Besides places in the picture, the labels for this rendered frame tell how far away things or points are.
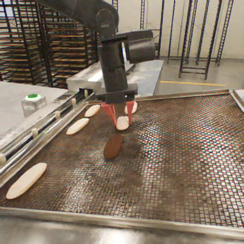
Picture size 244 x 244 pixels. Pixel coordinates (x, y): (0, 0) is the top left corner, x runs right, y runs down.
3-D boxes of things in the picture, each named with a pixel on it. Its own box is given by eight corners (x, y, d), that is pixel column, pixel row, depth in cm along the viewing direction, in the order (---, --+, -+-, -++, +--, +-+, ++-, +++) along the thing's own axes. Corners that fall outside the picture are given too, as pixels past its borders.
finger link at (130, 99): (138, 128, 51) (133, 92, 47) (110, 131, 52) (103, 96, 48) (138, 117, 57) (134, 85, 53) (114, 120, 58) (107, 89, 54)
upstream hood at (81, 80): (123, 55, 209) (123, 46, 205) (141, 56, 205) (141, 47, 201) (68, 93, 101) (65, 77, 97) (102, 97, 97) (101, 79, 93)
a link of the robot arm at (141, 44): (96, 12, 47) (94, 10, 39) (145, 2, 47) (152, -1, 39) (105, 64, 53) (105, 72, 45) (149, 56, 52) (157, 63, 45)
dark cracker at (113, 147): (109, 136, 50) (109, 132, 50) (124, 134, 49) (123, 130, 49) (100, 159, 41) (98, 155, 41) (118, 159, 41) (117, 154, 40)
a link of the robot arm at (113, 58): (96, 41, 48) (95, 42, 43) (124, 36, 48) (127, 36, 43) (102, 70, 51) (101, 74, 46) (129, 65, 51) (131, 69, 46)
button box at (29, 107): (36, 117, 91) (31, 93, 86) (52, 119, 89) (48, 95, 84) (24, 125, 84) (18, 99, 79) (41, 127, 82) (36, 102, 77)
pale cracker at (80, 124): (81, 119, 64) (80, 116, 63) (91, 119, 62) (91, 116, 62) (63, 134, 56) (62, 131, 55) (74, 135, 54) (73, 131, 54)
